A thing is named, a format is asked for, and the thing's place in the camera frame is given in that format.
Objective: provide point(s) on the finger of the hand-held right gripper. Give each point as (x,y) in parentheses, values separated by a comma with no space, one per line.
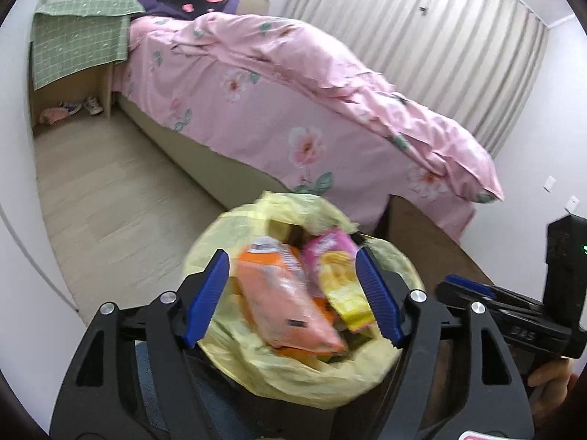
(467,280)
(447,293)

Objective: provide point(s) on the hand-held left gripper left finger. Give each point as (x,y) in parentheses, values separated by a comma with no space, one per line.
(208,298)

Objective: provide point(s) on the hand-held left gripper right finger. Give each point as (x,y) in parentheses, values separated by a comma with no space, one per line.
(376,293)

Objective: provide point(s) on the yellow snack packet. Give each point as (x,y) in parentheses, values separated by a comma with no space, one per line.
(346,293)

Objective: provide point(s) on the yellow plastic trash bag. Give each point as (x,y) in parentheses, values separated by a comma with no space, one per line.
(238,343)

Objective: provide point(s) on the pink snack packet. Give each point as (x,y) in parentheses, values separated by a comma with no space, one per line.
(325,247)

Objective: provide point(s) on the orange snack packet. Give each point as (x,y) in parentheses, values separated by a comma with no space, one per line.
(284,298)

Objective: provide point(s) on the black trash bin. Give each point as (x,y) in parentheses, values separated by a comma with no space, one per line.
(279,419)

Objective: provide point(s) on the person's right hand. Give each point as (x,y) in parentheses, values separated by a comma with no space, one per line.
(548,373)

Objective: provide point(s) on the pink floral bed sheet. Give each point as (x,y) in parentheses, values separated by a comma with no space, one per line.
(257,114)

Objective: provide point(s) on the pink floral duvet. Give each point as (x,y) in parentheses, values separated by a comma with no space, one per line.
(330,78)

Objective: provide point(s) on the white sneaker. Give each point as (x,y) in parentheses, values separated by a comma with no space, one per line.
(69,107)
(94,105)

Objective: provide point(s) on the wooden nightstand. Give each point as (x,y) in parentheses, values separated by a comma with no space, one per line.
(106,87)

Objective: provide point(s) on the pink soft item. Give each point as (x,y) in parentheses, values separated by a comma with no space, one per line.
(52,115)

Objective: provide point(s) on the striped beige curtain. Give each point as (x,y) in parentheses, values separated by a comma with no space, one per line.
(412,41)

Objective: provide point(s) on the green checked cloth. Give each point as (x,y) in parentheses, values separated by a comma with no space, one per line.
(73,41)

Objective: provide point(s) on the white wall socket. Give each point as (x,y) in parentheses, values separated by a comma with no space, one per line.
(549,183)
(573,203)

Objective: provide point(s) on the beige bed frame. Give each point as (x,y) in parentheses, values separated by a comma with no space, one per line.
(192,160)

